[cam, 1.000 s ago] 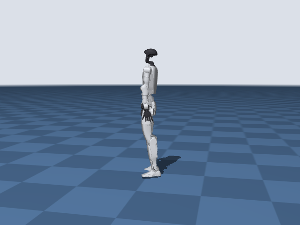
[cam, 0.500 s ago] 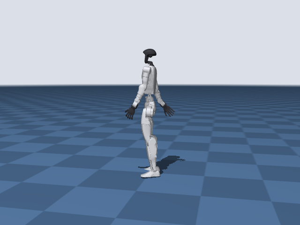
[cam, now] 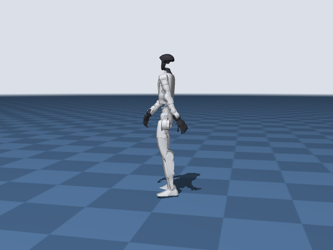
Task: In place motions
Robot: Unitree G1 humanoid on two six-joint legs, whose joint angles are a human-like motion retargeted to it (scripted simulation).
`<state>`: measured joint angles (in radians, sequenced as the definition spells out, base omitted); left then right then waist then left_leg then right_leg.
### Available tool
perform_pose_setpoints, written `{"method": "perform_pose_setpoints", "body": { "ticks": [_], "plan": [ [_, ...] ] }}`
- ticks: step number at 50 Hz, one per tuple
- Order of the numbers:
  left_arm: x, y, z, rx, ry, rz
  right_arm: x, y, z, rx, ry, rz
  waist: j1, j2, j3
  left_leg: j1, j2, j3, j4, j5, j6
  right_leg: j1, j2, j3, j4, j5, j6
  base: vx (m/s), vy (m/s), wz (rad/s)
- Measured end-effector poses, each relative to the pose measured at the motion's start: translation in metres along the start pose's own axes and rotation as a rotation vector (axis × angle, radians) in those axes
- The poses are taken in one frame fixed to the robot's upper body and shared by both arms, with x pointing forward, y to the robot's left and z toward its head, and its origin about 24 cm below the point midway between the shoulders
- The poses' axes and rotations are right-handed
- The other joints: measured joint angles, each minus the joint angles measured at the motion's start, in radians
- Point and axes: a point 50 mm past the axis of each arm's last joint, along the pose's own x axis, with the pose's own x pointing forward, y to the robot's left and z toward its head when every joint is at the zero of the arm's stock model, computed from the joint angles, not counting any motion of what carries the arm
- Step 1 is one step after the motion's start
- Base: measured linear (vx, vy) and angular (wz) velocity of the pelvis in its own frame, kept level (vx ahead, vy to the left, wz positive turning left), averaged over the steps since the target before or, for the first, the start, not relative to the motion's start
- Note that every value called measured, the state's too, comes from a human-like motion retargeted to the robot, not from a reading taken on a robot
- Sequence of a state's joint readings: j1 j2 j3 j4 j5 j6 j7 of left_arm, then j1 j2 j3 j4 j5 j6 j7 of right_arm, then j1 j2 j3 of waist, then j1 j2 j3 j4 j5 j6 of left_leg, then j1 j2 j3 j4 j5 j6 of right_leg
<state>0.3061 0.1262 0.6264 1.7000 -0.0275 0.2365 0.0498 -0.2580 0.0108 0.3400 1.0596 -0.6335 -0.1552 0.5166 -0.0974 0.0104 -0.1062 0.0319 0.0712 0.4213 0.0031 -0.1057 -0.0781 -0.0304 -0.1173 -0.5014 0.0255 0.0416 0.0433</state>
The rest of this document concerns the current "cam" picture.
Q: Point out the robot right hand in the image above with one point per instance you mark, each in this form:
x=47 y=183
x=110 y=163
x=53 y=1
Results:
x=146 y=117

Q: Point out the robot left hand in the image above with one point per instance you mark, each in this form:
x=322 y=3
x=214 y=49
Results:
x=181 y=124

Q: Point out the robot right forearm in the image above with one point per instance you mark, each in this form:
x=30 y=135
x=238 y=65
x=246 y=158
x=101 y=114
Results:
x=155 y=107

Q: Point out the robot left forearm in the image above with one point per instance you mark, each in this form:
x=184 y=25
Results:
x=170 y=104

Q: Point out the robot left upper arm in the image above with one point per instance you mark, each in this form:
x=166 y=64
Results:
x=165 y=85

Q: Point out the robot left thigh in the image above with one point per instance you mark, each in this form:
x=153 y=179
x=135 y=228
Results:
x=162 y=137

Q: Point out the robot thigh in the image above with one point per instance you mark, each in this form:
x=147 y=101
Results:
x=168 y=133
x=162 y=137

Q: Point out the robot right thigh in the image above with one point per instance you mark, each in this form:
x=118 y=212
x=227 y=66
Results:
x=168 y=133

